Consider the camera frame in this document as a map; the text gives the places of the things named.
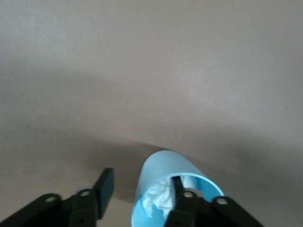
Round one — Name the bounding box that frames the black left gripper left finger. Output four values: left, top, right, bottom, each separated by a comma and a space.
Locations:
0, 167, 116, 227

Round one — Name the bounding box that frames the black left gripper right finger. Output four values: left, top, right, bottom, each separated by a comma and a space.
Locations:
165, 175, 266, 227

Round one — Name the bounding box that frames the crumpled white tissue paper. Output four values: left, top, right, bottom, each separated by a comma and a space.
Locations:
142, 176, 202, 219

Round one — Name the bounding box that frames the light blue plastic cup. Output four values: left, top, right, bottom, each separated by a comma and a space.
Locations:
131, 149, 225, 227

